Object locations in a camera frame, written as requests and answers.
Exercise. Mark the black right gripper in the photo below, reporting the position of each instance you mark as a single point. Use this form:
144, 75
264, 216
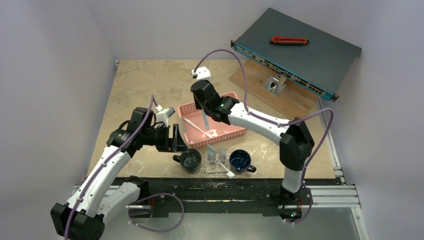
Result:
205, 108

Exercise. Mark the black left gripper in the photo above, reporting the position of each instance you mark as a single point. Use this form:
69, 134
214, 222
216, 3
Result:
174, 144

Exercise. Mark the dark green mug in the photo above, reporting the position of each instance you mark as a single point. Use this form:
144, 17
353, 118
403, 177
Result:
190, 161

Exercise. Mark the pink perforated plastic basket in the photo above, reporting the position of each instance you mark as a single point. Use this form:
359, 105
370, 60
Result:
194, 138

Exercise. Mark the dark blue mug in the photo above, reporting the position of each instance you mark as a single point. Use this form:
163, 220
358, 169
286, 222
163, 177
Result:
240, 161

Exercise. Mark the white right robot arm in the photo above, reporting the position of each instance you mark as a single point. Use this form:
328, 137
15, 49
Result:
292, 137

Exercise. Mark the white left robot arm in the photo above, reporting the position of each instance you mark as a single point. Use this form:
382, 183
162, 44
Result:
102, 172

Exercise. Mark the wooden board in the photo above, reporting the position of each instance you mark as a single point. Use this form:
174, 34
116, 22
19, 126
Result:
294, 101

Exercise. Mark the red black utility knife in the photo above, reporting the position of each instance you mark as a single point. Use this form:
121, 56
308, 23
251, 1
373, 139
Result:
288, 41

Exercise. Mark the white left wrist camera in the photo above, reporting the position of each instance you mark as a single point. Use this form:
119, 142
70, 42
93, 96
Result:
163, 115

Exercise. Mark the grey metal bracket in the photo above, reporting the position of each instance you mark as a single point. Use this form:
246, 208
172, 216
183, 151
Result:
275, 84

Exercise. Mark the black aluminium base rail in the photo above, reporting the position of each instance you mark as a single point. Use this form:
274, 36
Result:
212, 196

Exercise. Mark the teal network switch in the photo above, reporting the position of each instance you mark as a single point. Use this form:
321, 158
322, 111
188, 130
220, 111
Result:
319, 66

